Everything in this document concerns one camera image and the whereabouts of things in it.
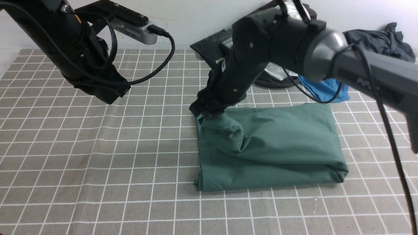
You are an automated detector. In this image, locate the grey checked tablecloth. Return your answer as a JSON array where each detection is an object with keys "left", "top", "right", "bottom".
[{"left": 0, "top": 49, "right": 411, "bottom": 235}]

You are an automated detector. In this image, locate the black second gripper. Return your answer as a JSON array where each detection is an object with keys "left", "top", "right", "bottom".
[{"left": 189, "top": 49, "right": 255, "bottom": 118}]

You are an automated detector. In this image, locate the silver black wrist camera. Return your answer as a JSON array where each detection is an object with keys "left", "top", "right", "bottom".
[{"left": 75, "top": 0, "right": 158, "bottom": 45}]

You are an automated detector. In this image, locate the black crumpled garment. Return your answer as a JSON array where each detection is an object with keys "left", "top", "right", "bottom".
[{"left": 254, "top": 71, "right": 300, "bottom": 89}]

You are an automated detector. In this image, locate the second grey robot arm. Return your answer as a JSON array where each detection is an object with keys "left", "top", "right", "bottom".
[{"left": 189, "top": 0, "right": 418, "bottom": 153}]

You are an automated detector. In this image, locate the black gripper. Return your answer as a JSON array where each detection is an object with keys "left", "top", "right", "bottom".
[{"left": 64, "top": 23, "right": 131, "bottom": 104}]

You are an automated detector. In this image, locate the dark grey crumpled garment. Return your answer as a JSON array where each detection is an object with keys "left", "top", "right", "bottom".
[{"left": 343, "top": 23, "right": 416, "bottom": 63}]

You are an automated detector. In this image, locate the green long-sleeve top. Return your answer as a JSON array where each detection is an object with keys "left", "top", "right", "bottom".
[{"left": 194, "top": 103, "right": 349, "bottom": 192}]

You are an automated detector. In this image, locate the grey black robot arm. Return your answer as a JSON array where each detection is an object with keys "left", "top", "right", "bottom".
[{"left": 1, "top": 0, "right": 131, "bottom": 104}]

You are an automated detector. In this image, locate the black camera cable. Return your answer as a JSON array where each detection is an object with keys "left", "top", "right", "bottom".
[{"left": 0, "top": 0, "right": 176, "bottom": 87}]

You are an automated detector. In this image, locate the blue t-shirt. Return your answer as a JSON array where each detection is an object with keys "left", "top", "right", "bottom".
[{"left": 298, "top": 76, "right": 350, "bottom": 103}]

